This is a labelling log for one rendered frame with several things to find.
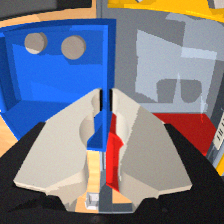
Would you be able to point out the yellow open bin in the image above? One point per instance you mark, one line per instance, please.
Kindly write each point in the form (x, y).
(187, 7)

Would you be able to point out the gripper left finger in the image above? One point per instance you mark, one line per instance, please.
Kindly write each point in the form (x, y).
(51, 158)

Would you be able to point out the yellow flat bar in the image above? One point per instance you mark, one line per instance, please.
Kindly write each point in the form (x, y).
(220, 166)

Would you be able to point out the blue bin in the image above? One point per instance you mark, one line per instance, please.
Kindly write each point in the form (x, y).
(35, 87)

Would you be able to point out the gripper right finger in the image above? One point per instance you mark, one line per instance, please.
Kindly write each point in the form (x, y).
(156, 160)

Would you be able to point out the grey round disc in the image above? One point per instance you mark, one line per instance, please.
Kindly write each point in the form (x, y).
(35, 43)
(73, 47)

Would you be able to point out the red open bin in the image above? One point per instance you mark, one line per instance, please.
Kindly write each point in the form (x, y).
(197, 128)

